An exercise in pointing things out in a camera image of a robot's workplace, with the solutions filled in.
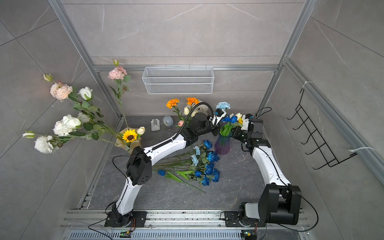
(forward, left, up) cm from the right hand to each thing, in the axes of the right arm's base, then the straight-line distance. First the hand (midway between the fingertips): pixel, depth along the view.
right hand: (233, 129), depth 84 cm
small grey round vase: (+20, +42, -13) cm, 48 cm away
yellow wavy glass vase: (-8, +63, +1) cm, 63 cm away
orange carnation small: (+9, +34, +13) cm, 38 cm away
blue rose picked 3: (-19, +15, -12) cm, 27 cm away
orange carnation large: (+11, +23, +13) cm, 29 cm away
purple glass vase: (-4, +5, -10) cm, 12 cm away
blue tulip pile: (-19, +21, -17) cm, 33 cm away
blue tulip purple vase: (-1, +6, +10) cm, 11 cm away
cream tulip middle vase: (+6, +27, +9) cm, 29 cm away
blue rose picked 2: (+1, +14, -17) cm, 22 cm away
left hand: (0, +4, +9) cm, 10 cm away
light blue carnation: (-11, +23, -11) cm, 28 cm away
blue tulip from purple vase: (0, +2, +8) cm, 9 cm away
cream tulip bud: (-8, +49, +10) cm, 50 cm away
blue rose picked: (-11, +12, -11) cm, 20 cm away
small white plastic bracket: (+20, +53, -18) cm, 59 cm away
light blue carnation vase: (-15, +23, -12) cm, 30 cm away
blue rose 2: (-19, +11, -16) cm, 27 cm away
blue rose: (-24, +17, -17) cm, 34 cm away
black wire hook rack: (-20, -34, +9) cm, 41 cm away
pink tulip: (-3, +30, +10) cm, 31 cm away
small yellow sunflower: (-7, +56, +5) cm, 57 cm away
